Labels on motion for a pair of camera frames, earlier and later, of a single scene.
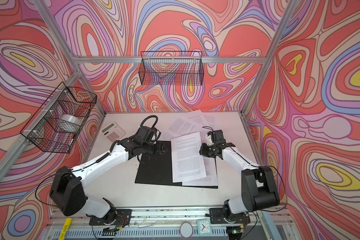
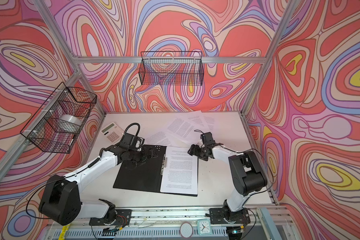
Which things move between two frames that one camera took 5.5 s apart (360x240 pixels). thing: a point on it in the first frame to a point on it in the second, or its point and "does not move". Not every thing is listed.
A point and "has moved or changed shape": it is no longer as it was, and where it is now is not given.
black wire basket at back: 174,68 does not move
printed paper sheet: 187,163 has moved or changed shape
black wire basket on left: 57,124 does not move
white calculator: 113,132 does not move
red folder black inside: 158,170 to 147,177
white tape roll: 71,118 does not move
